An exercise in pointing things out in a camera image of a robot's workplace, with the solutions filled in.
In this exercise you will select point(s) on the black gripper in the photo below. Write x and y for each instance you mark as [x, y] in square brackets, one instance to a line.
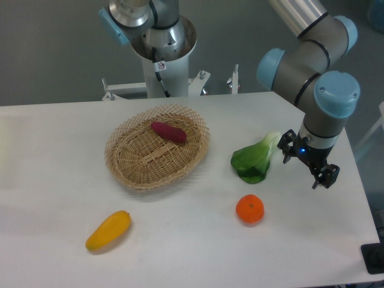
[316, 159]

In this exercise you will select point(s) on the purple sweet potato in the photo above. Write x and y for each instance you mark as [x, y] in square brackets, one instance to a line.
[169, 132]

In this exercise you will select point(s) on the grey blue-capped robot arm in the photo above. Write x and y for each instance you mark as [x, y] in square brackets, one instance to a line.
[302, 77]

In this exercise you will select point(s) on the woven wicker basket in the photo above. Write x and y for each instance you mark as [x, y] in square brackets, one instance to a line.
[141, 159]

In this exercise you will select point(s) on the green bok choy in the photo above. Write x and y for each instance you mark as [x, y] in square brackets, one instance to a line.
[252, 162]

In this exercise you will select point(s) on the orange tangerine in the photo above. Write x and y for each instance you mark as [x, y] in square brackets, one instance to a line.
[250, 209]

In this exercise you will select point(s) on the black device at table edge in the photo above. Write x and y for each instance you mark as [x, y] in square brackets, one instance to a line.
[373, 257]

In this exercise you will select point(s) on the yellow mango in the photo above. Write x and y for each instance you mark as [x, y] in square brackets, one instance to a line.
[109, 230]

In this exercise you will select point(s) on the white frame right edge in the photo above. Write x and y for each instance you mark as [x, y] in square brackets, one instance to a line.
[369, 134]

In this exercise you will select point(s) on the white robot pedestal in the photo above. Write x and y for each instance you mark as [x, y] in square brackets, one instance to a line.
[164, 51]

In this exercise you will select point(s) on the white metal base frame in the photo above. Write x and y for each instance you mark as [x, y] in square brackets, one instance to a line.
[132, 88]

